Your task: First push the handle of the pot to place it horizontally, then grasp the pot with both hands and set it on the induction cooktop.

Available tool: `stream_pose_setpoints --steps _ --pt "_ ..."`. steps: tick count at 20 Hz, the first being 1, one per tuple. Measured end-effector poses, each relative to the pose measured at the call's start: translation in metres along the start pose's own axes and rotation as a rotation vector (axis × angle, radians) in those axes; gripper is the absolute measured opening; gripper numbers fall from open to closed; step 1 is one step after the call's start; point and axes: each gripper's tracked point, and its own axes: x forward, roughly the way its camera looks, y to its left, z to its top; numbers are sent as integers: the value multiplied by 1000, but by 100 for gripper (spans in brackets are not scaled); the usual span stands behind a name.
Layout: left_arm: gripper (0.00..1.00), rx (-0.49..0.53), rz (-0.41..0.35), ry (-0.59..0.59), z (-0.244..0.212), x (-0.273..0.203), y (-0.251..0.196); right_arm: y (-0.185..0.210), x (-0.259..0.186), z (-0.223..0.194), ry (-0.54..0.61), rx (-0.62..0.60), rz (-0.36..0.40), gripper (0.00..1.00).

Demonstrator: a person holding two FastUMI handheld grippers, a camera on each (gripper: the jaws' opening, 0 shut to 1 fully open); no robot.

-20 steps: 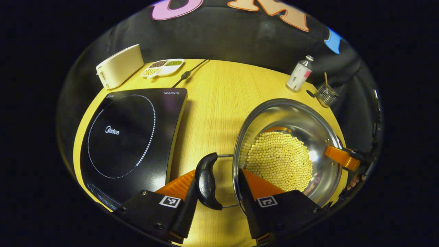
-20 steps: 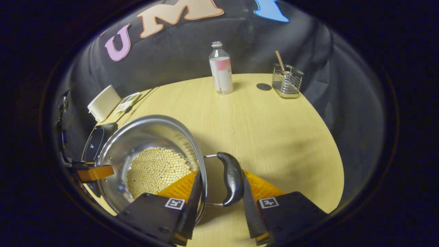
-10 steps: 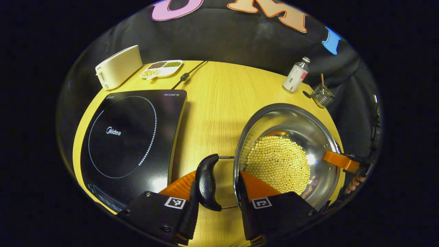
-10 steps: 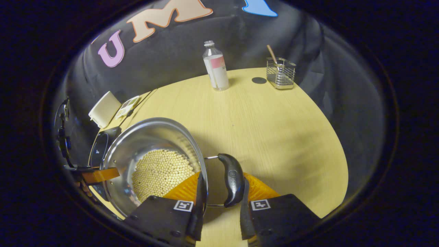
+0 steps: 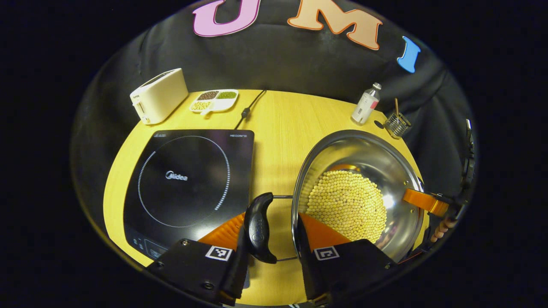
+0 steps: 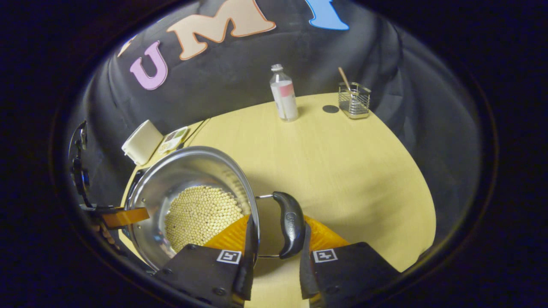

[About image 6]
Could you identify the clear utensil holder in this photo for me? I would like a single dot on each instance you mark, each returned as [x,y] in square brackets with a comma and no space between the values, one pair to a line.
[354,105]

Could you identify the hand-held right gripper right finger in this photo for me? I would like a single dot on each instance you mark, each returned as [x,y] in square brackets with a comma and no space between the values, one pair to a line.
[306,278]

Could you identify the pile of yellow soybeans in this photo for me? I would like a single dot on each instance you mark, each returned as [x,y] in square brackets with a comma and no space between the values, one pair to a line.
[199,214]

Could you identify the white toaster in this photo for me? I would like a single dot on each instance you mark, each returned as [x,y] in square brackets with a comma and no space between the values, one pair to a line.
[141,143]

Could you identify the black backdrop cloth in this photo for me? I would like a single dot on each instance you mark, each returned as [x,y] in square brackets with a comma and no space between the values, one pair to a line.
[239,72]

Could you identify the small black round disc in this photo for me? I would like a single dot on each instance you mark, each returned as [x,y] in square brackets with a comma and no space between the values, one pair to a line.
[330,108]

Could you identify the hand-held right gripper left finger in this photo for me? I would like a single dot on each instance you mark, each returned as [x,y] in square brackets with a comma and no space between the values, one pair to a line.
[246,278]

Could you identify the clear bottle with pink label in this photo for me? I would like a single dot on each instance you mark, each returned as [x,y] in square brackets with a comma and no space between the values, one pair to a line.
[284,100]

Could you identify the white divided dish of beans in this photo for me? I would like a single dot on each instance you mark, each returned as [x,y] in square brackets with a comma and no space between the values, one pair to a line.
[173,139]

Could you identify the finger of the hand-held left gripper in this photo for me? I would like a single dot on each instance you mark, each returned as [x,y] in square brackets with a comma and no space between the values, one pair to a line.
[124,217]

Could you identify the wooden stick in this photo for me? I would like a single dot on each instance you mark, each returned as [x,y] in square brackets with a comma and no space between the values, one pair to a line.
[343,77]

